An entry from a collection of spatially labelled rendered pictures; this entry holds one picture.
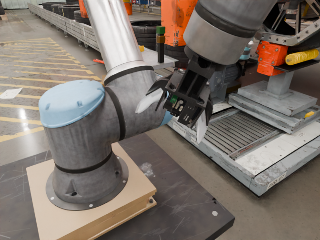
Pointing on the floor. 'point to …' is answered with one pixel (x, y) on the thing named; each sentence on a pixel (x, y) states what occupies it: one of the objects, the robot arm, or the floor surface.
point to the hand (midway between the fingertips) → (167, 126)
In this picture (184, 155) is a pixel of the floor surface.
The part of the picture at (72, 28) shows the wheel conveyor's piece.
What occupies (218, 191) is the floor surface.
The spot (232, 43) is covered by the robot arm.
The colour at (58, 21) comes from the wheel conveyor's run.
